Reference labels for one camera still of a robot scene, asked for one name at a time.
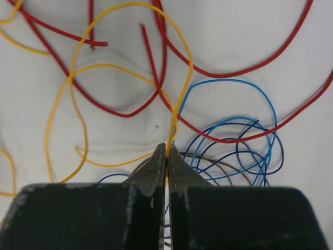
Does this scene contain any light blue cable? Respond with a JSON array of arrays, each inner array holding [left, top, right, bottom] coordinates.
[[173, 79, 278, 187]]

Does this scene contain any orange cable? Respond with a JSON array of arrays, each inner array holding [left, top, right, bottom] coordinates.
[[0, 0, 194, 227]]

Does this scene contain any dark blue cable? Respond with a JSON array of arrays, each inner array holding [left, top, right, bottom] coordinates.
[[97, 119, 285, 250]]

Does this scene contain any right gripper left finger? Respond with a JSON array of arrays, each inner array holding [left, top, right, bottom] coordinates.
[[1, 144, 165, 249]]

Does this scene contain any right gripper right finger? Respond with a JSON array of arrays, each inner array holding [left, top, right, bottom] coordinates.
[[168, 146, 328, 249]]

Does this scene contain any red cable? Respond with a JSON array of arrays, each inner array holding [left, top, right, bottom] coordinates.
[[7, 0, 333, 143]]

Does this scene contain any brown cable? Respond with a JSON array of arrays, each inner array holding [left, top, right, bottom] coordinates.
[[179, 152, 254, 187]]

